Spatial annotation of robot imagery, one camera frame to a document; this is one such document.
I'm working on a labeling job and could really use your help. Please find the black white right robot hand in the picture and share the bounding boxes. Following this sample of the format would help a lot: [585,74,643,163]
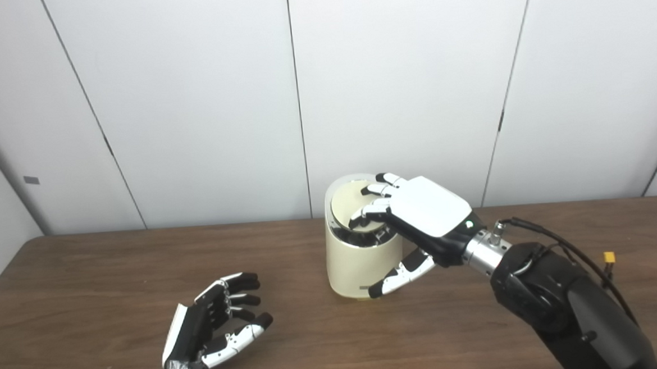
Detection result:
[346,167,489,300]

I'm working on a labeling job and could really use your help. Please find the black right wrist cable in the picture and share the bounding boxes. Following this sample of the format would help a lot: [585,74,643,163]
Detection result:
[491,211,640,334]

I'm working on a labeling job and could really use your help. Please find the round cream bin lid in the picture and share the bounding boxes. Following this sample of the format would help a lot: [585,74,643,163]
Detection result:
[330,180,389,233]

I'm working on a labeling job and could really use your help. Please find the black bin liner bag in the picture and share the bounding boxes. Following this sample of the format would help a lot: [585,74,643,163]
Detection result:
[331,219,400,250]

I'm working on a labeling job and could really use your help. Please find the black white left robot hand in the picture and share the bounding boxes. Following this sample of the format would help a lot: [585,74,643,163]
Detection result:
[153,271,276,369]

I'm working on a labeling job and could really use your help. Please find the cream-colored bin body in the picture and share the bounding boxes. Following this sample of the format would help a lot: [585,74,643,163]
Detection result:
[322,171,408,302]

